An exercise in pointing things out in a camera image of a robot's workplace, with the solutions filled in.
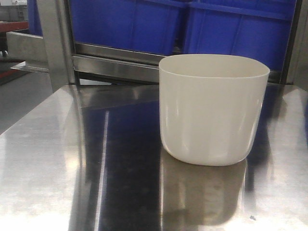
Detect white plastic bin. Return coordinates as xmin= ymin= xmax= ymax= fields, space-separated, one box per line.
xmin=159 ymin=54 xmax=270 ymax=166

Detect stainless steel shelf rack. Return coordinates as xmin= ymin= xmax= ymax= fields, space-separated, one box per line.
xmin=6 ymin=0 xmax=308 ymax=95

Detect blue crate left background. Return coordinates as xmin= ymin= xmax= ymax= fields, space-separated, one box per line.
xmin=26 ymin=0 xmax=191 ymax=55

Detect blue crate background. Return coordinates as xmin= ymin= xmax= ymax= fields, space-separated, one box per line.
xmin=182 ymin=0 xmax=296 ymax=71
xmin=26 ymin=0 xmax=191 ymax=55

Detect blue crate right background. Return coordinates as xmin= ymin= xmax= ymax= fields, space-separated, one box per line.
xmin=182 ymin=0 xmax=296 ymax=71

